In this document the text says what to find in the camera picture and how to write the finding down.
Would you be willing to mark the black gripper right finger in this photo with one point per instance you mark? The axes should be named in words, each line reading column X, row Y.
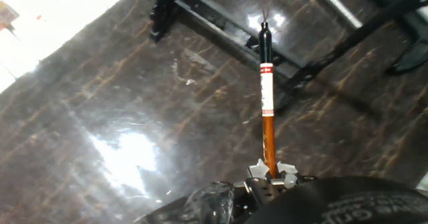
column 289, row 180

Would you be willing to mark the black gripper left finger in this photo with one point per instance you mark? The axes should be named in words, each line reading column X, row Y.
column 257, row 189

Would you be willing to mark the orange black calligraphy brush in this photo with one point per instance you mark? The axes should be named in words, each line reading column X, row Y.
column 267, row 90

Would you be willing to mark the black pen rack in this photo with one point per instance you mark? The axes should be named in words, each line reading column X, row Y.
column 217, row 26

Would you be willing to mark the dark marble pattern mat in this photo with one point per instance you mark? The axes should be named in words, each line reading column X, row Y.
column 133, row 117

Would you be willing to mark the colourful puzzle cube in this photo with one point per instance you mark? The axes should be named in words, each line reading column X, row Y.
column 7, row 15

